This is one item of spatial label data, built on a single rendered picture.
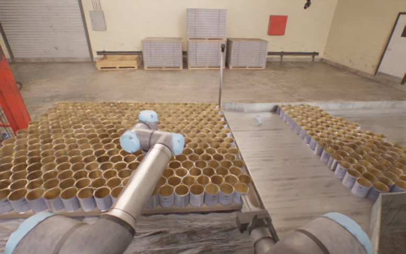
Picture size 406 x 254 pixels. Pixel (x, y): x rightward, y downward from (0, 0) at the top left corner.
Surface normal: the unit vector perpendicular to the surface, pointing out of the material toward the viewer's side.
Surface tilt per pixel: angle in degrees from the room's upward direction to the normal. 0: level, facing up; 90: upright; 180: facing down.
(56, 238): 12
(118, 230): 40
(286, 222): 0
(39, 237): 22
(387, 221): 90
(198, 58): 90
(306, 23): 90
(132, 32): 90
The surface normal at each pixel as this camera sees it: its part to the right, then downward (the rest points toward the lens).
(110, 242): 0.61, -0.32
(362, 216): 0.02, -0.88
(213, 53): 0.08, 0.51
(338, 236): 0.11, -0.76
